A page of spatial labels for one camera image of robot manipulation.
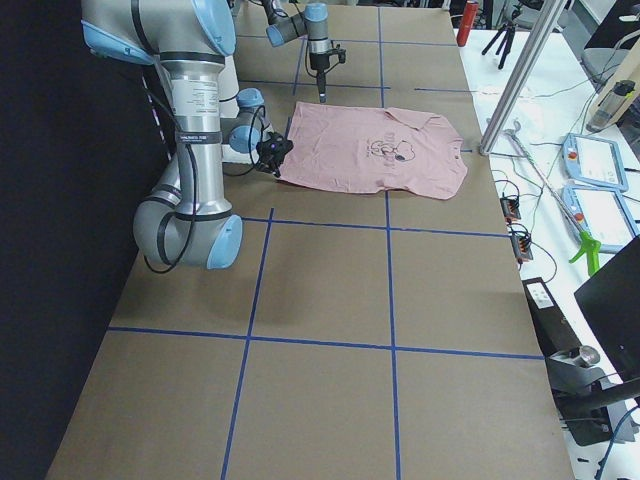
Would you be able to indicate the clear water bottle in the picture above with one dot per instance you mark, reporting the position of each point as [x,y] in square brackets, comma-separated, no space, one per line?
[610,105]

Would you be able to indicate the red cylinder bottle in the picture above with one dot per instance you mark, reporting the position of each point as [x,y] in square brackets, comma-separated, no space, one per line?
[467,21]

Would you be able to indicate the pink Snoopy t-shirt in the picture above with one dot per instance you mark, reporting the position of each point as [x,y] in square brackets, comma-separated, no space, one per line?
[364,150]

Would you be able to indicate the black monitor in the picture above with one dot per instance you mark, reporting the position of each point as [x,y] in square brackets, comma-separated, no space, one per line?
[609,302]

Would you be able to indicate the blue teach pendant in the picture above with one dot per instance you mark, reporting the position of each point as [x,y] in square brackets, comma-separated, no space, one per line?
[594,161]
[603,213]

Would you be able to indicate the blue teach pendant near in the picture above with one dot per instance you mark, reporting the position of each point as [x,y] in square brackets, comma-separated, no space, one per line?
[603,213]

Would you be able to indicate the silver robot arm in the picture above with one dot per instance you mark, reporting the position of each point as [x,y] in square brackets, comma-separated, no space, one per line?
[186,219]
[311,23]

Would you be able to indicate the aluminium frame post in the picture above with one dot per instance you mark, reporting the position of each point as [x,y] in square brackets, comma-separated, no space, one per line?
[532,49]

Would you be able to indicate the black clamp stand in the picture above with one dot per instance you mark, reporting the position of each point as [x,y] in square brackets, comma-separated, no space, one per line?
[589,403]

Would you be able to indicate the blue teach pendant far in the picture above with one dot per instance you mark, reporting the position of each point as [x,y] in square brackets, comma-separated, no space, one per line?
[594,161]

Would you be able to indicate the orange black electronics box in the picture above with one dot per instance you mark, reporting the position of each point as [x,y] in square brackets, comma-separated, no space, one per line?
[510,206]

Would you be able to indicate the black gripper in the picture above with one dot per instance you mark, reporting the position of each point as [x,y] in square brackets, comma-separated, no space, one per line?
[318,62]
[266,152]

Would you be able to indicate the black tripod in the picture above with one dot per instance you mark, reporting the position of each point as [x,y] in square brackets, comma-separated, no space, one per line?
[505,34]

